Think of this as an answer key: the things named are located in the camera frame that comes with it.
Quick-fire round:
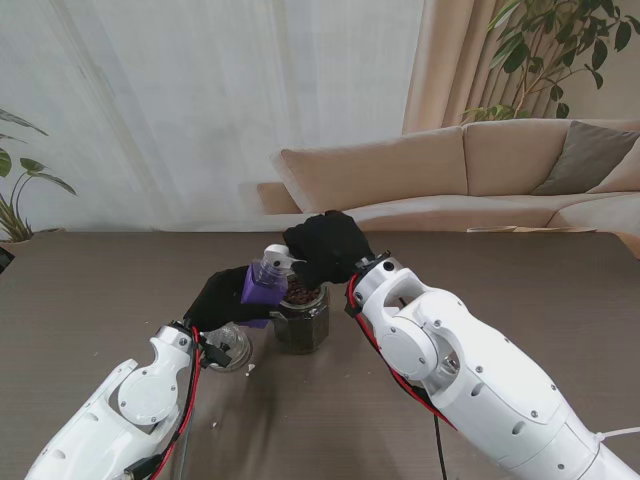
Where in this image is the white cable tie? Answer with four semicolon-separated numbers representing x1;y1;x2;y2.
594;426;640;445

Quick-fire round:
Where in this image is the grey left arm cable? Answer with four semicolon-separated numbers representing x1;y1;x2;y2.
177;424;194;480

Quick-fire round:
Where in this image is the grey sofa cushion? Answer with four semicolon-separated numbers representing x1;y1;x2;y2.
530;119;640;196

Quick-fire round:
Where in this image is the beige sofa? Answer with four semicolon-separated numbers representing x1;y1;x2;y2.
257;118;640;246

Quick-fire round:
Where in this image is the broad leaf green plant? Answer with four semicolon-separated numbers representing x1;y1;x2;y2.
0;108;78;244

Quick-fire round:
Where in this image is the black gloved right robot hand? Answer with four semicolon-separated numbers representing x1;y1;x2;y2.
283;209;376;291

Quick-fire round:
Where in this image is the red left arm cable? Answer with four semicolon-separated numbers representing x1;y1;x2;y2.
149;327;204;476

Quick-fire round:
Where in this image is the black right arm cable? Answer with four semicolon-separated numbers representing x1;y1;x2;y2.
433;414;449;480

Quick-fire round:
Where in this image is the purple square coffee jar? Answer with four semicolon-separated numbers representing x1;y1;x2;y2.
239;257;294;331

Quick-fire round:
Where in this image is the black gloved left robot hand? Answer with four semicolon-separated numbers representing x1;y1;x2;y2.
182;266;277;334

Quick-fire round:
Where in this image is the tall leafy green plant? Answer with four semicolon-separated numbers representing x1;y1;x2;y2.
462;0;640;124

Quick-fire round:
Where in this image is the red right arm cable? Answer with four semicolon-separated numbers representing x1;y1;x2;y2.
348;273;459;432

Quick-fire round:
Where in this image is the clear glass jar lid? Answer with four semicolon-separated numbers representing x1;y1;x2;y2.
204;322;254;375

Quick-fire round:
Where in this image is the white sheer curtain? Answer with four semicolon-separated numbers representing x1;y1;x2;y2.
0;0;426;234

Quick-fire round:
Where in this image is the beige sofa cushion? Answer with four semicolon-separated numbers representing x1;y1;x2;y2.
587;149;640;195

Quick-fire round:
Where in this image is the glass jar of coffee beans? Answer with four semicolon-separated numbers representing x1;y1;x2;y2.
273;277;332;356

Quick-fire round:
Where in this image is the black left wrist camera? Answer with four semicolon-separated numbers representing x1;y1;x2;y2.
201;341;233;370

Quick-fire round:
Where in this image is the beige curtain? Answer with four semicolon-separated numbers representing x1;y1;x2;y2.
402;0;640;134

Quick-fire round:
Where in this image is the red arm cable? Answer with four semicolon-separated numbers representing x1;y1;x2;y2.
348;273;459;432
149;327;204;476

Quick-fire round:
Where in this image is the white plastic spoon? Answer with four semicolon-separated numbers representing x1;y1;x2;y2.
263;243;307;270

